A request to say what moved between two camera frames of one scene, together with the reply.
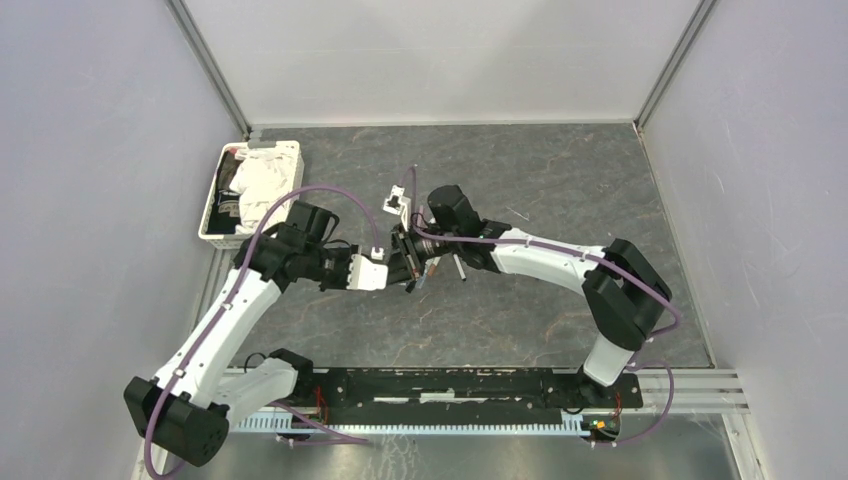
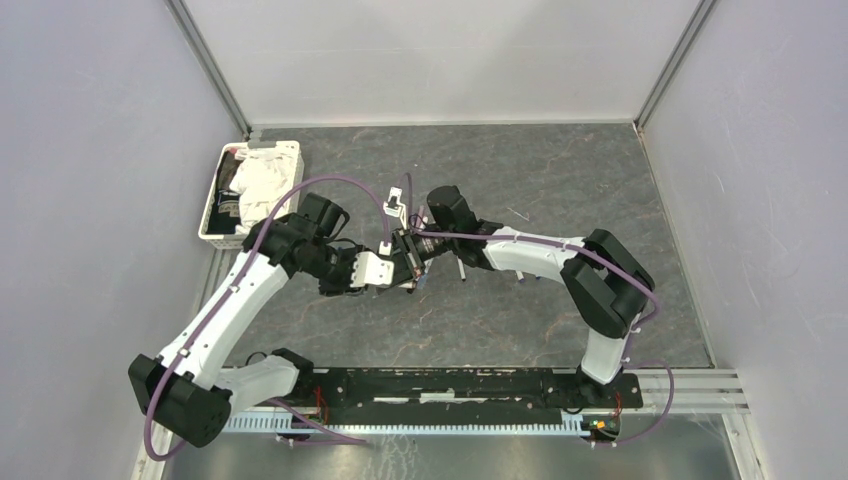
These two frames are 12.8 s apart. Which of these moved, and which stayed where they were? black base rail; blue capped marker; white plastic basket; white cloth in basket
Moved: blue capped marker
Stayed: white plastic basket; white cloth in basket; black base rail
